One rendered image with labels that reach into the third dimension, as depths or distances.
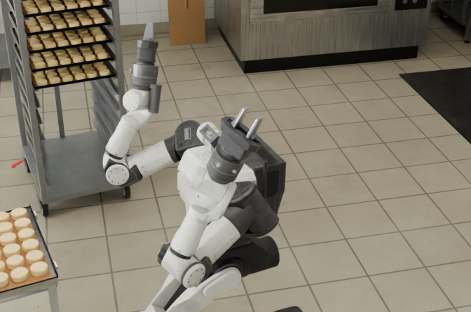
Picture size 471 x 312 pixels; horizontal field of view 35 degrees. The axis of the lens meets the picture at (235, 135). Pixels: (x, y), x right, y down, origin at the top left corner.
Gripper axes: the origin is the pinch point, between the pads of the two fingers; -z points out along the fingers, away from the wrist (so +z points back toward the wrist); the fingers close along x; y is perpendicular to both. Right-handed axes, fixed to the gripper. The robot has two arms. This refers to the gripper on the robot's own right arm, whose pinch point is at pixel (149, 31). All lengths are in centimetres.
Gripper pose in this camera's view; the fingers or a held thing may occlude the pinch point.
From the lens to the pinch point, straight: 249.4
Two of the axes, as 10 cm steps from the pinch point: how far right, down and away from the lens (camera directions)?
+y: -9.9, -1.4, 0.2
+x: -0.4, 1.4, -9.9
